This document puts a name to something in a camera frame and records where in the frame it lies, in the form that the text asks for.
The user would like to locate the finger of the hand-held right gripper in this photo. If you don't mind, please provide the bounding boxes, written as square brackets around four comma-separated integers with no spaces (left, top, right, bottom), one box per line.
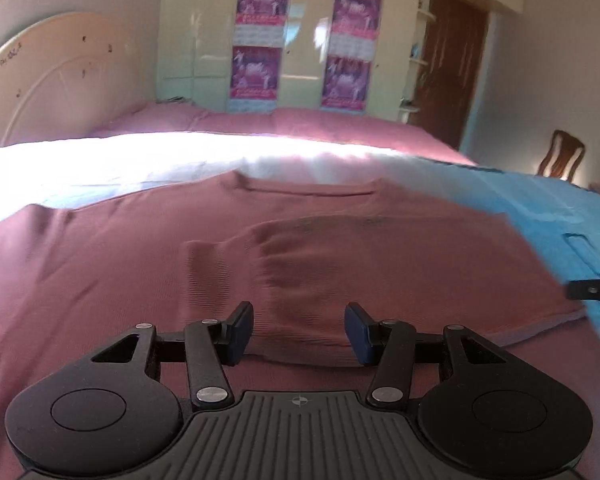
[564,277,600,304]

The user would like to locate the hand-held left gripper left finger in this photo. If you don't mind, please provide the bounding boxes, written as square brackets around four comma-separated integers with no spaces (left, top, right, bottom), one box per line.
[91,302,255,410]

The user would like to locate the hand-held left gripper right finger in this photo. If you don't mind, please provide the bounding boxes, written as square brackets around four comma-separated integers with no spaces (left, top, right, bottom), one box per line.
[345,302,507,407]

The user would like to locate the pink knit sweater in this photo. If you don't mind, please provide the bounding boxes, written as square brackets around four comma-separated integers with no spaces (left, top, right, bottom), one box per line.
[0,171,587,480]

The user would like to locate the light blue sheet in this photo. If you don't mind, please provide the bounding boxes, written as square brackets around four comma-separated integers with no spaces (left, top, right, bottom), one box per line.
[0,132,600,341]

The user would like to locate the wooden chair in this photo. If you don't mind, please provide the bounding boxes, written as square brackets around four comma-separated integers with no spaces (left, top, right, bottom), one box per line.
[537,129,587,184]

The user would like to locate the pink bedspread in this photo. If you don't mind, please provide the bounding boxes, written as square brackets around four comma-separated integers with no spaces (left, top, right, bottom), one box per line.
[87,100,600,480]

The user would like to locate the brown wooden door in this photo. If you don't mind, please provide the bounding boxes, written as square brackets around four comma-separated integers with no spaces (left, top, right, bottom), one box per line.
[409,0,492,152]

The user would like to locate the white corner shelf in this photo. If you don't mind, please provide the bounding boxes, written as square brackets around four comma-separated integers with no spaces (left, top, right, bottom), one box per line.
[399,7,437,117]

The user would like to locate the cream wardrobe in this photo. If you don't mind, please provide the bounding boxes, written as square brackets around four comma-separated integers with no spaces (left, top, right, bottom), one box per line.
[155,0,528,123]

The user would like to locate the cream round headboard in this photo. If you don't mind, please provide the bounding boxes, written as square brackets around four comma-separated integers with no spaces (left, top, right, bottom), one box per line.
[0,11,159,152]

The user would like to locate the purple wall poster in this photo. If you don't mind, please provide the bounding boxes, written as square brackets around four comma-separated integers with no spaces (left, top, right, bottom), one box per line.
[321,55,372,111]
[330,0,384,59]
[235,0,292,47]
[228,46,282,114]

